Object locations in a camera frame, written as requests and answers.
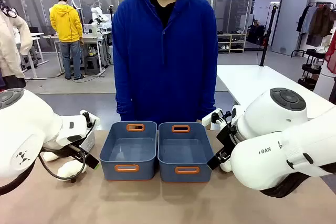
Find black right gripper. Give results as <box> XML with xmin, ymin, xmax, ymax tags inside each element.
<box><xmin>206</xmin><ymin>125</ymin><xmax>237</xmax><ymax>171</ymax></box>

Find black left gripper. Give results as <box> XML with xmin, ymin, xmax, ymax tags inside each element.
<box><xmin>68</xmin><ymin>146</ymin><xmax>100</xmax><ymax>170</ymax></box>

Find person's right forearm blue sleeve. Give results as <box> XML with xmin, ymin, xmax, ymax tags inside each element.
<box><xmin>115</xmin><ymin>71</ymin><xmax>135</xmax><ymax>122</ymax></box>

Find person's left forearm blue sleeve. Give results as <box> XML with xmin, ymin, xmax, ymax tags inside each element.
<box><xmin>196</xmin><ymin>71</ymin><xmax>218</xmax><ymax>120</ymax></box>

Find white folding table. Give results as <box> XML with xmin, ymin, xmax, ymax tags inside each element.
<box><xmin>216</xmin><ymin>65</ymin><xmax>336</xmax><ymax>120</ymax></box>

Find person in blue hoodie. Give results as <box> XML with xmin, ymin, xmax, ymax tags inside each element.
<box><xmin>112</xmin><ymin>0</ymin><xmax>219</xmax><ymax>130</ymax></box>

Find grey step stool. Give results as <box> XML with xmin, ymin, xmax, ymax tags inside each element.
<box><xmin>83</xmin><ymin>56</ymin><xmax>102</xmax><ymax>76</ymax></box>

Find wooden shoe rack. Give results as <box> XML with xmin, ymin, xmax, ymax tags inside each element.
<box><xmin>217</xmin><ymin>33</ymin><xmax>248</xmax><ymax>54</ymax></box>

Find black tripod pole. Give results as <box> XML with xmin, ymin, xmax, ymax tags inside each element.
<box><xmin>259</xmin><ymin>2</ymin><xmax>279</xmax><ymax>67</ymax></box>

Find black utility cart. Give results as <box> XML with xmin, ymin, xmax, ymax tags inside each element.
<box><xmin>297</xmin><ymin>48</ymin><xmax>327</xmax><ymax>91</ymax></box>

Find white office desk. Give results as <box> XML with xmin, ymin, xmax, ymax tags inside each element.
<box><xmin>15</xmin><ymin>32</ymin><xmax>49</xmax><ymax>81</ymax></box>

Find white workbench desk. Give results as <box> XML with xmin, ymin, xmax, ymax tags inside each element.
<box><xmin>43</xmin><ymin>31</ymin><xmax>112</xmax><ymax>76</ymax></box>

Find red hanging garment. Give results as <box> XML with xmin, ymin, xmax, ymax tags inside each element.
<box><xmin>324</xmin><ymin>28</ymin><xmax>336</xmax><ymax>76</ymax></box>

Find person in yellow hoodie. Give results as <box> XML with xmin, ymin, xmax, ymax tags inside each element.
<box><xmin>49</xmin><ymin>0</ymin><xmax>86</xmax><ymax>81</ymax></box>

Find mannequin in cream jacket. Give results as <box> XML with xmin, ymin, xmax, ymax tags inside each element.
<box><xmin>0</xmin><ymin>0</ymin><xmax>34</xmax><ymax>90</ymax></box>

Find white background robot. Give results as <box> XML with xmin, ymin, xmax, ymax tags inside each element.
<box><xmin>90</xmin><ymin>5</ymin><xmax>110</xmax><ymax>35</ymax></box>

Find clothes rack with coats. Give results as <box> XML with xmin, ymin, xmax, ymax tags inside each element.
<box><xmin>290</xmin><ymin>2</ymin><xmax>336</xmax><ymax>58</ymax></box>

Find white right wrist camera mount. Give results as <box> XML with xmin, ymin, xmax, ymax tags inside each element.
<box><xmin>201</xmin><ymin>108</ymin><xmax>224</xmax><ymax>131</ymax></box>

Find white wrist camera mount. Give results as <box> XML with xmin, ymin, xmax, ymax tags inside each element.
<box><xmin>80</xmin><ymin>109</ymin><xmax>101</xmax><ymax>131</ymax></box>
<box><xmin>201</xmin><ymin>108</ymin><xmax>224</xmax><ymax>131</ymax></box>

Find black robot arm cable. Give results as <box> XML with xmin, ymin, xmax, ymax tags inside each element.
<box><xmin>38</xmin><ymin>145</ymin><xmax>88</xmax><ymax>183</ymax></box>

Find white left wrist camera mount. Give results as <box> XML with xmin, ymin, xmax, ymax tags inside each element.
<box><xmin>80</xmin><ymin>109</ymin><xmax>101</xmax><ymax>131</ymax></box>

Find blue basket orange handles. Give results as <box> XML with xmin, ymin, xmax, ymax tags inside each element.
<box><xmin>157</xmin><ymin>122</ymin><xmax>213</xmax><ymax>184</ymax></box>
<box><xmin>99</xmin><ymin>121</ymin><xmax>158</xmax><ymax>182</ymax></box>

